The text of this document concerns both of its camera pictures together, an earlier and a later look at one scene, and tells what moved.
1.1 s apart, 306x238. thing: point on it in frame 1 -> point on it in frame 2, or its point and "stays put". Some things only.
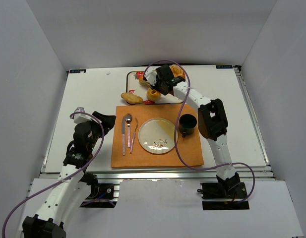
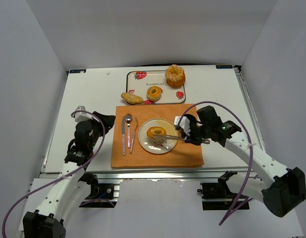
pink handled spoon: x=128 y=118 stays put
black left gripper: x=98 y=121 stays put
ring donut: x=145 y=83 -> x=156 y=130
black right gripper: x=161 y=88 -> x=192 y=130
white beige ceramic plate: x=156 y=136 stays put
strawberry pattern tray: x=134 y=87 stays put
